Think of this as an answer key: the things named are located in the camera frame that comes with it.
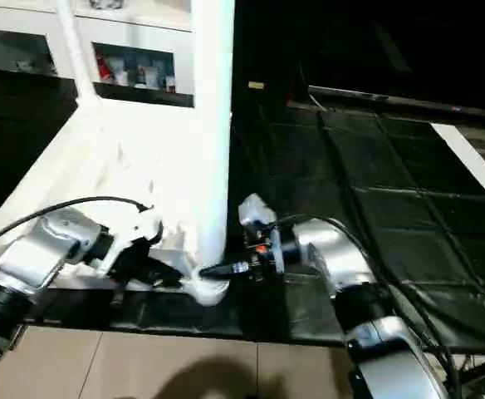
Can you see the white compartment tray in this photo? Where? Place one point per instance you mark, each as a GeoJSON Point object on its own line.
{"type": "Point", "coordinates": [159, 158]}

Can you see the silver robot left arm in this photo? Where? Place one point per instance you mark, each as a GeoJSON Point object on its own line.
{"type": "Point", "coordinates": [43, 245]}

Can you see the black work mat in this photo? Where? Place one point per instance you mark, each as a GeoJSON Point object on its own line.
{"type": "Point", "coordinates": [350, 166]}

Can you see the small tan tag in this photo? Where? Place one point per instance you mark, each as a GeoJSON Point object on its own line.
{"type": "Point", "coordinates": [256, 85]}

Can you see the small red bottle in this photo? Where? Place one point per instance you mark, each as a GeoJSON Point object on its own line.
{"type": "Point", "coordinates": [103, 68]}

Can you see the long black bar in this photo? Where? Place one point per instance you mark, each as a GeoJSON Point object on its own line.
{"type": "Point", "coordinates": [409, 101]}

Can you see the white flat board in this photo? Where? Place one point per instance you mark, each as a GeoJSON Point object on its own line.
{"type": "Point", "coordinates": [475, 166]}

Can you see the white glass-door cabinet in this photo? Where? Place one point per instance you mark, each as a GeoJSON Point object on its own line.
{"type": "Point", "coordinates": [143, 33]}

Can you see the black floor stand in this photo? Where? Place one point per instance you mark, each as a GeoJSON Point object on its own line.
{"type": "Point", "coordinates": [479, 370]}

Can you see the silver crumpled object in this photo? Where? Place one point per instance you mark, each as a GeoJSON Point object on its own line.
{"type": "Point", "coordinates": [105, 3]}

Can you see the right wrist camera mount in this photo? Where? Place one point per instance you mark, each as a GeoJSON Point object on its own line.
{"type": "Point", "coordinates": [257, 210]}

